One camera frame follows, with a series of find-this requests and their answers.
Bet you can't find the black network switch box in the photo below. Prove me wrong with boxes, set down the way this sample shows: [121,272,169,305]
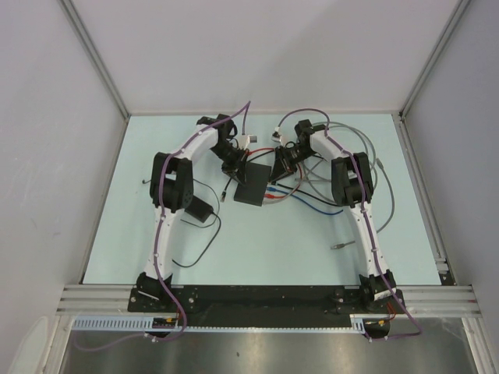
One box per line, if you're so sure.
[233,162,271,206]

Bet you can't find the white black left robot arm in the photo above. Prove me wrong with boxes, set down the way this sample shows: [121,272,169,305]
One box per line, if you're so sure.
[136,114,250,312]

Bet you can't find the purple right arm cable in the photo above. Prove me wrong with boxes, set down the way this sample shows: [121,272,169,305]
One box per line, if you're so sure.
[275,108,424,340]

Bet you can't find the blue ethernet cable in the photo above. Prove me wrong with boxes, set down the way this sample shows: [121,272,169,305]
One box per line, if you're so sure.
[264,186,346,216]

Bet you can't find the grey slotted cable duct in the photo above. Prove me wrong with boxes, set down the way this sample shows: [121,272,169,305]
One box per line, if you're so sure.
[73,316,365,333]

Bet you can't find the thin black power cable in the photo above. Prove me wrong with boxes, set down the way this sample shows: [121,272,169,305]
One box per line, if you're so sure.
[169,177,222,269]

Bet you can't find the red ethernet cable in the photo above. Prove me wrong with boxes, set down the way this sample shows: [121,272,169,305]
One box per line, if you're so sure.
[245,146,304,199]

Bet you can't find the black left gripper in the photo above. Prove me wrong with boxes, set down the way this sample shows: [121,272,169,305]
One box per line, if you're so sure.
[210,142,250,187]

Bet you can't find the aluminium front frame rail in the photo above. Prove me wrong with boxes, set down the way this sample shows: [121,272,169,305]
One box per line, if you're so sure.
[57,284,481,317]

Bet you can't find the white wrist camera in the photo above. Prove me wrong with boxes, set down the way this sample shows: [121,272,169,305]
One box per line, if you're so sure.
[271,126,287,146]
[235,134,257,150]

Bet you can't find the black power adapter brick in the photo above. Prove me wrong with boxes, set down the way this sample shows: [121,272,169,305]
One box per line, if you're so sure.
[186,196,214,223]

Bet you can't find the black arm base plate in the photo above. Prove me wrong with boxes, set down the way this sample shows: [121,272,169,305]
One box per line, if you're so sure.
[128,284,409,338]

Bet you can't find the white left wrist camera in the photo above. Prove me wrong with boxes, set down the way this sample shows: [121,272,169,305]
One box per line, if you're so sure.
[235,134,257,150]

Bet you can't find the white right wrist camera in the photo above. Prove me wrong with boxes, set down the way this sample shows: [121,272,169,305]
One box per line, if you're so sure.
[271,126,287,146]

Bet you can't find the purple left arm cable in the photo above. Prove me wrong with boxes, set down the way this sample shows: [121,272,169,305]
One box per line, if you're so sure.
[73,100,252,354]

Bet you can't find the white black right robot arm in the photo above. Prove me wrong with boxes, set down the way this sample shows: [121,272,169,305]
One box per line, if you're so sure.
[270,119,396,312]

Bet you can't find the black ethernet cable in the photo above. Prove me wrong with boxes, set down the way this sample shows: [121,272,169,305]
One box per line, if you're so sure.
[221,150,346,206]

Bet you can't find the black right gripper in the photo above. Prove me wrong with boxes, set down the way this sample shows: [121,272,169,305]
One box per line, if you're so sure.
[269,145,316,185]

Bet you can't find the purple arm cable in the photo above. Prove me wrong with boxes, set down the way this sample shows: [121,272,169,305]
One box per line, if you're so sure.
[275,108,424,340]
[73,100,252,354]

